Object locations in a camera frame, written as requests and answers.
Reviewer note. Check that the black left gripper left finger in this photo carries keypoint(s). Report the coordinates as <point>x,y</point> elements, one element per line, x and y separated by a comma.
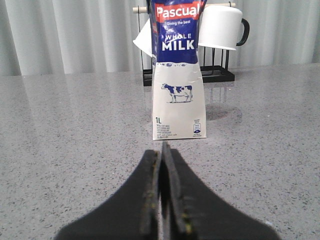
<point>129,214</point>

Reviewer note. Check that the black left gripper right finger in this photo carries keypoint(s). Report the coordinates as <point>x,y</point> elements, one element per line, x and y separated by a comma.
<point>191,211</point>

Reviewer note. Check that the blue white milk carton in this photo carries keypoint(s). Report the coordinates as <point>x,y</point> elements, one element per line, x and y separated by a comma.
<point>178,99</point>

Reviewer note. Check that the black wire mug rack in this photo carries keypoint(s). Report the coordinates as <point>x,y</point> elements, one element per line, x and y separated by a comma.
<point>214,65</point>

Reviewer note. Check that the white mug black handle left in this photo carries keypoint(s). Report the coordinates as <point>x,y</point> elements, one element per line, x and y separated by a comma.
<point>144,39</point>

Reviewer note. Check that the white mug black handle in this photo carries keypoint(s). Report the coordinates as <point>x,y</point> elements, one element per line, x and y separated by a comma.
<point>144,39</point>
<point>223,27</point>

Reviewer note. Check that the white mug black handle right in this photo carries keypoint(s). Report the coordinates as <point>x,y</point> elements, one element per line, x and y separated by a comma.
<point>223,27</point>

